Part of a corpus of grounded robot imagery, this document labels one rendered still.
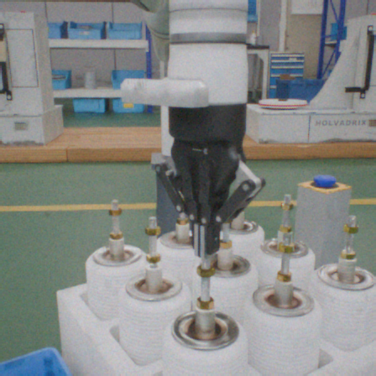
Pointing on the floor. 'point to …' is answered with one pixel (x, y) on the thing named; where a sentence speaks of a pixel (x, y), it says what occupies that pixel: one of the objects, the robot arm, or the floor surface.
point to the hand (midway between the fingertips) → (206, 239)
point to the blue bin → (36, 364)
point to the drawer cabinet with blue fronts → (291, 60)
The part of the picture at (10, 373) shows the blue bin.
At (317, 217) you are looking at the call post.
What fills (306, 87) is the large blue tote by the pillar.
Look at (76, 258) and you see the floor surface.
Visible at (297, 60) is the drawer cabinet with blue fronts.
